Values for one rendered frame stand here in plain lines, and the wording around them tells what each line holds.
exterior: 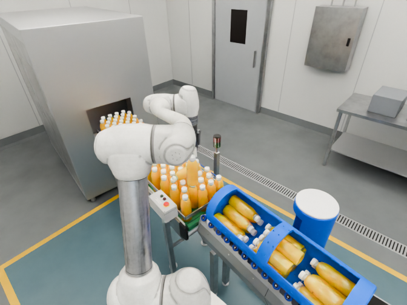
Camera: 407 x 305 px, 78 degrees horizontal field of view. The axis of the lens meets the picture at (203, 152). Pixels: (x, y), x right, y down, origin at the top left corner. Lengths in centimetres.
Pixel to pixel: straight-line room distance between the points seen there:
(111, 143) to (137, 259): 43
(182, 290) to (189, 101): 85
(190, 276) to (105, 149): 56
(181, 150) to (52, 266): 251
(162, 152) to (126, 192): 20
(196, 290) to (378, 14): 395
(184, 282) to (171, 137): 55
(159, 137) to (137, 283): 54
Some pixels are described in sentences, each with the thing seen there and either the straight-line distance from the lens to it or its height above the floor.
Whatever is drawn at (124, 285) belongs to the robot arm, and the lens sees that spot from 107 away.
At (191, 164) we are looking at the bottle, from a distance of 155.
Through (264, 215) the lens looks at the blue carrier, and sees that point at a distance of 167.
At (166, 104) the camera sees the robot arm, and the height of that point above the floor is 179.
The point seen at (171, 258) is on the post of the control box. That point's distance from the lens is 221.
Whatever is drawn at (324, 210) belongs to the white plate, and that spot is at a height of 104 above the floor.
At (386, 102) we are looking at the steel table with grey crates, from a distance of 369.
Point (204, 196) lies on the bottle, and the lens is 179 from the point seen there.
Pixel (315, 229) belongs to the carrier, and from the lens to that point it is 189.
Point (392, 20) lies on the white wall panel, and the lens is 428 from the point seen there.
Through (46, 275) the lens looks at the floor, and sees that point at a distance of 307.
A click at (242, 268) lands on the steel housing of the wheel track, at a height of 88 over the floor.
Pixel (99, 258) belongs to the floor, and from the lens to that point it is 296.
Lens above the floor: 231
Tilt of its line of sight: 35 degrees down
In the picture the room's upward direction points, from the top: 1 degrees counter-clockwise
